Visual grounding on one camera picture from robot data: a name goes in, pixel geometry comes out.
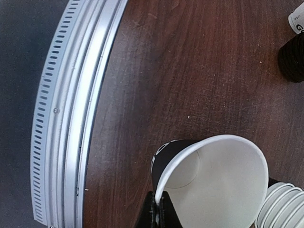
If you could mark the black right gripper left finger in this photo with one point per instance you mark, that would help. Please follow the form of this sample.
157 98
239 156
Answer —
147 215

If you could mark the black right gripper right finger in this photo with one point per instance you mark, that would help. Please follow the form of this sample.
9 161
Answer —
168 216

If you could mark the black white paper cup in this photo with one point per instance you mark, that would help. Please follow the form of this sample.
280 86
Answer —
217 182

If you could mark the stacked paper cups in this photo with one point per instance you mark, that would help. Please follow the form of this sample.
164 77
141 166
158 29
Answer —
283 206

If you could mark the black lid stack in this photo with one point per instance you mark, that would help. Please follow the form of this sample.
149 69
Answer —
291 59

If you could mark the white paper straw cup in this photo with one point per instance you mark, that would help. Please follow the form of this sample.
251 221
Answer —
296 19

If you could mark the aluminium table front rail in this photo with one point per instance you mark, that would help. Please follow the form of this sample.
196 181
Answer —
65 108

